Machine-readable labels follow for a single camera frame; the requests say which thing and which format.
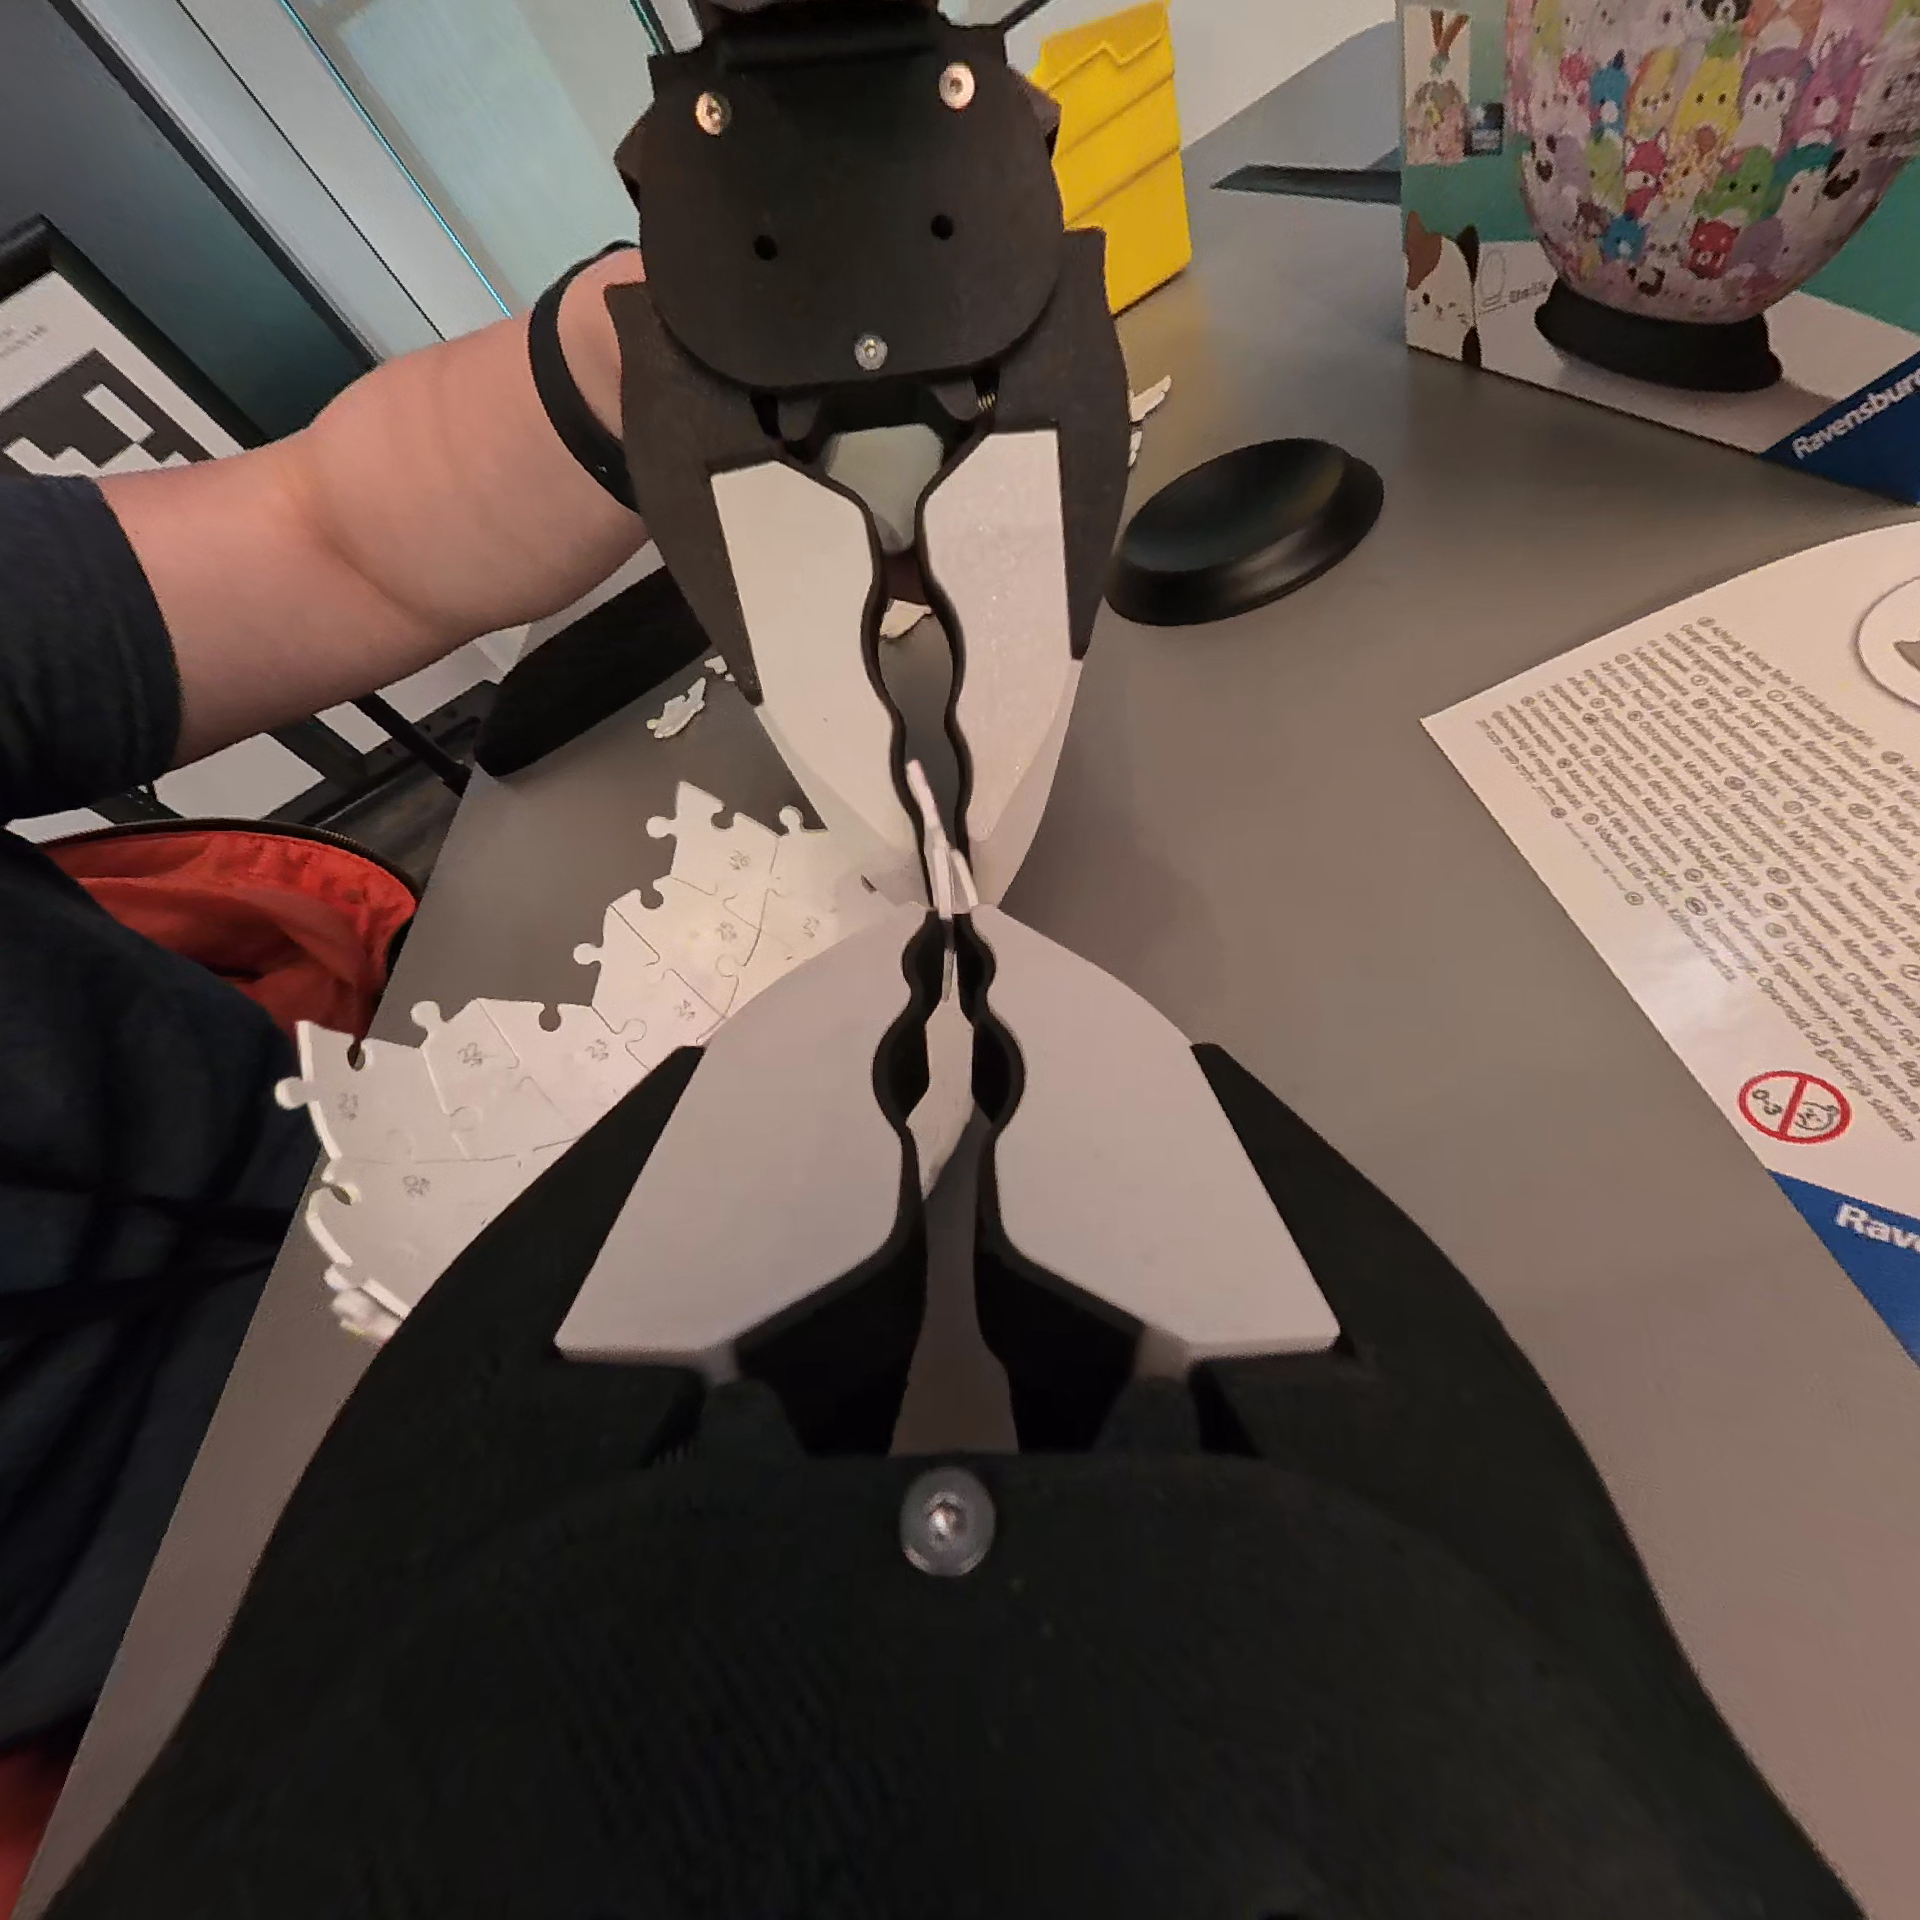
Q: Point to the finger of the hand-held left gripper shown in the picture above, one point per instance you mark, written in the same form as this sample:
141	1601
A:
1019	630
806	630

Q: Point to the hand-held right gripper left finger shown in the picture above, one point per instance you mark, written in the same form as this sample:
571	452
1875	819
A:
750	1186

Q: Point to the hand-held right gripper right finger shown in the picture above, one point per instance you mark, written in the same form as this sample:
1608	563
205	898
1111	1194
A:
1155	1186

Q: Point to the pile of white puzzle pieces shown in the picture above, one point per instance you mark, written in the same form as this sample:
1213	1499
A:
675	711

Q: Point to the small curved puzzle piece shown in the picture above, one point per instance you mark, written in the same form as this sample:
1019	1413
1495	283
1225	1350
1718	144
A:
939	839

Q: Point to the half built puzzle ball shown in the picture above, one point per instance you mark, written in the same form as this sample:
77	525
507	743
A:
496	1078

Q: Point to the person's left forearm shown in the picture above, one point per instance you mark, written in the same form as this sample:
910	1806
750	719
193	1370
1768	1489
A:
226	599

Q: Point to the black round ball stand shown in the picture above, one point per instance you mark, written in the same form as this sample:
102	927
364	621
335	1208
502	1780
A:
1247	523

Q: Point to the colourful puzzle box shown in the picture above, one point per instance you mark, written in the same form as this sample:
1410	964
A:
1652	180

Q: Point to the person's left hand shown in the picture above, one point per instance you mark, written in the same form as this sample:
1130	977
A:
453	480

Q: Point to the yellow plastic bin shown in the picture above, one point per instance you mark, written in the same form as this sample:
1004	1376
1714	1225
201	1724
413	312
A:
1119	152

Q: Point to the black jacket with orange lining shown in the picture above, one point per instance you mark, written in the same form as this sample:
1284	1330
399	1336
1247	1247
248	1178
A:
226	914

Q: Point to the white instruction leaflet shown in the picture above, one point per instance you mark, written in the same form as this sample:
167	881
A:
1696	839

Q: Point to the person's dark blue shirt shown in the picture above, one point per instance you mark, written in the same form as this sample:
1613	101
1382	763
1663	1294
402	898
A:
106	1425

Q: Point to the framed black white tag sign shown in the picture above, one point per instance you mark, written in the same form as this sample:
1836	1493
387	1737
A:
90	388

